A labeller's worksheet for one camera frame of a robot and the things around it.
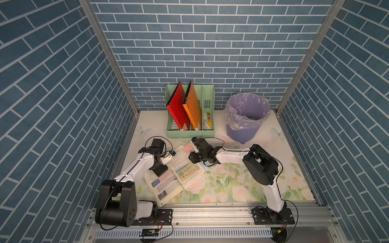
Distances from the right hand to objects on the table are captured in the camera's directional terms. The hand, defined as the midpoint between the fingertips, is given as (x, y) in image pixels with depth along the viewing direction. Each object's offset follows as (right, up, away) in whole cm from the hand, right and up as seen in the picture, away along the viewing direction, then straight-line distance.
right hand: (190, 157), depth 94 cm
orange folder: (+1, +33, +9) cm, 34 cm away
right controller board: (+44, -32, -23) cm, 59 cm away
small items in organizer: (+11, +22, +20) cm, 31 cm away
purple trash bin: (+35, +12, +8) cm, 38 cm away
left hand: (-16, -4, -7) cm, 18 cm away
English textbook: (-5, -8, -5) cm, 11 cm away
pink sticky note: (-2, +5, +3) cm, 6 cm away
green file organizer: (+10, +41, +14) cm, 44 cm away
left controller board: (-18, -32, -22) cm, 42 cm away
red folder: (-8, +31, -7) cm, 33 cm away
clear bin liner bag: (+37, +30, +7) cm, 49 cm away
